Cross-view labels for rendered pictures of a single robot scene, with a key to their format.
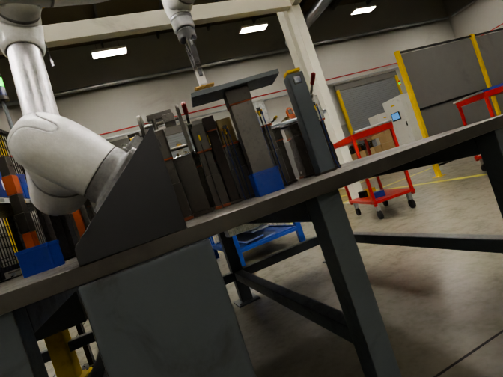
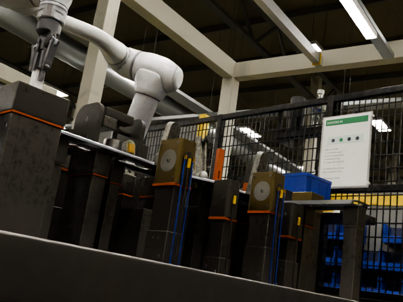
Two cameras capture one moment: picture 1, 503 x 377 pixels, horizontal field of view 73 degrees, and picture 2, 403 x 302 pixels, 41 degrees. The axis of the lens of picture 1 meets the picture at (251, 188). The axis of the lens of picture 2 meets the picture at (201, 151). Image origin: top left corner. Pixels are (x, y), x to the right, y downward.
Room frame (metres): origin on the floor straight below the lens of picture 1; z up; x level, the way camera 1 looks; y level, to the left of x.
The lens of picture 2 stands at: (3.02, -0.43, 0.68)
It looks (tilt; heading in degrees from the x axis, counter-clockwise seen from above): 14 degrees up; 145
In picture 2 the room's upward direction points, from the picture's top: 8 degrees clockwise
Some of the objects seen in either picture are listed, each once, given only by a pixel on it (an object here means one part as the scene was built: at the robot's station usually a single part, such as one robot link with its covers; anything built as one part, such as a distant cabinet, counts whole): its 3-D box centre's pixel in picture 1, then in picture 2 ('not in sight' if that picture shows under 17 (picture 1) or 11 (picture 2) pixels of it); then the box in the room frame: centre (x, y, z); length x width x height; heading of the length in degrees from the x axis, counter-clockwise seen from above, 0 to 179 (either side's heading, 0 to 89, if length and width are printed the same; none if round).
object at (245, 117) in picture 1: (251, 141); not in sight; (1.42, -0.07, 0.92); 0.10 x 0.08 x 0.45; 99
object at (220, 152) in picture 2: (71, 198); (211, 215); (1.47, 0.75, 0.95); 0.03 x 0.01 x 0.50; 99
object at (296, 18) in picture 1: (325, 104); not in sight; (5.49, -1.57, 1.64); 0.36 x 0.36 x 3.28; 19
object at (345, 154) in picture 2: not in sight; (345, 151); (1.65, 1.24, 1.30); 0.23 x 0.02 x 0.31; 9
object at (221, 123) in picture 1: (235, 159); not in sight; (1.57, 0.03, 0.89); 0.12 x 0.08 x 0.38; 9
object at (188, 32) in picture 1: (188, 42); (47, 36); (1.40, 0.05, 1.39); 0.08 x 0.07 x 0.09; 11
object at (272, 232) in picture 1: (243, 214); not in sight; (4.18, 0.20, 0.47); 1.20 x 0.80 x 0.95; 20
